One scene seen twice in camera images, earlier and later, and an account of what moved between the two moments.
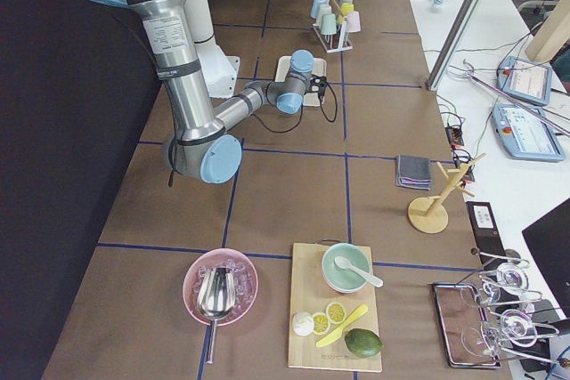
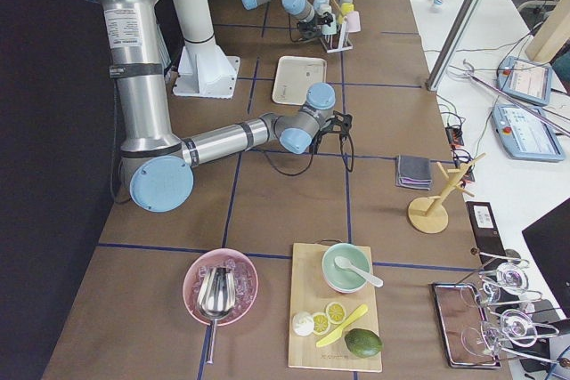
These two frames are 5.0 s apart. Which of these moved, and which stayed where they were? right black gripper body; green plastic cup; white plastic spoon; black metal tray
Moved: right black gripper body
Stayed: white plastic spoon; green plastic cup; black metal tray
